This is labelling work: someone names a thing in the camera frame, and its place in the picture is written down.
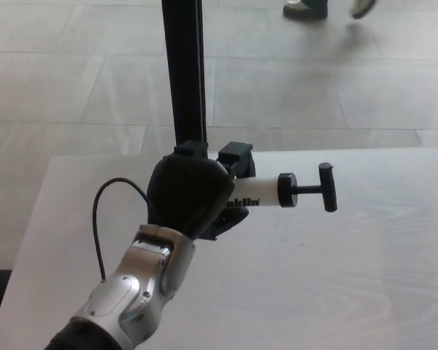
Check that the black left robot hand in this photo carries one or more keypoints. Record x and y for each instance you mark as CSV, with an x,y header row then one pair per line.
x,y
188,189

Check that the white Franklin air pump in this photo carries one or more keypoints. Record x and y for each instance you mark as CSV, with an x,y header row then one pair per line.
x,y
263,187

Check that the grey person's shoe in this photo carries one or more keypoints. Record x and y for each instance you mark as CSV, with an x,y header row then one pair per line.
x,y
304,9

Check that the black vertical metal post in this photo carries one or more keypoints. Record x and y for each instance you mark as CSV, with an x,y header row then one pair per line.
x,y
184,65

